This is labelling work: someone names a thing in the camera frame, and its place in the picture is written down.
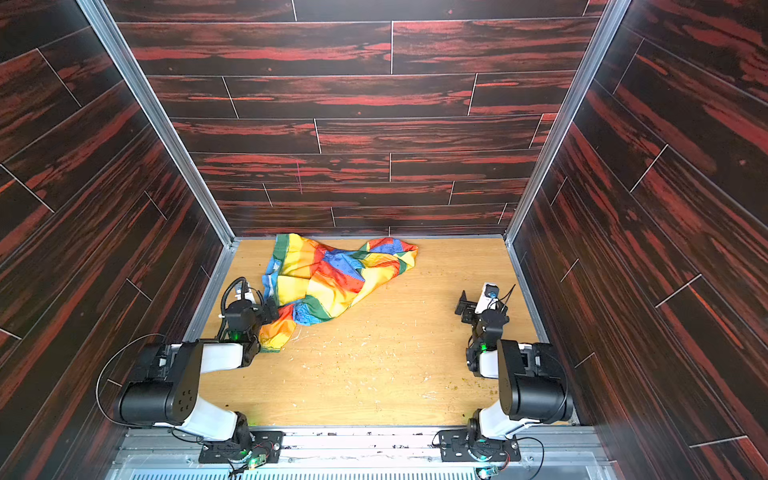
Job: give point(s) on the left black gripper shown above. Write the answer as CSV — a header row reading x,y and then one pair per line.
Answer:
x,y
264,309

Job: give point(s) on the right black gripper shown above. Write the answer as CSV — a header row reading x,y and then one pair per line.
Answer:
x,y
466,308

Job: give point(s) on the rainbow striped zip jacket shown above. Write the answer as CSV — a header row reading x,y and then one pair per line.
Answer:
x,y
312,283

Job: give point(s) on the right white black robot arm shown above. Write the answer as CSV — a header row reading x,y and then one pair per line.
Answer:
x,y
533,388

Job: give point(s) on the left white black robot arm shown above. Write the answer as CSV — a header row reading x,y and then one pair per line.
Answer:
x,y
162,389

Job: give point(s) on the left green circuit board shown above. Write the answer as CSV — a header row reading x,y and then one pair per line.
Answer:
x,y
256,461

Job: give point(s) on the green circuit board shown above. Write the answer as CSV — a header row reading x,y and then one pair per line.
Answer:
x,y
487,472
256,461

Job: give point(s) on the right green circuit board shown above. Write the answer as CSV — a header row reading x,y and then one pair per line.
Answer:
x,y
487,472

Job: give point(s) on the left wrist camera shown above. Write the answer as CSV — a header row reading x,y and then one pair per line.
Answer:
x,y
243,292

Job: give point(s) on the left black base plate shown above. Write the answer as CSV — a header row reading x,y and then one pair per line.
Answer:
x,y
264,447

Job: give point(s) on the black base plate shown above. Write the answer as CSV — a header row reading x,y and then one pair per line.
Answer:
x,y
264,447
464,445

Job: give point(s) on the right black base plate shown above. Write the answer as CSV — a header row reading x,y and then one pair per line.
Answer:
x,y
464,445

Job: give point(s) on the aluminium front rail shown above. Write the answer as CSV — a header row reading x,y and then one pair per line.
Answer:
x,y
396,452

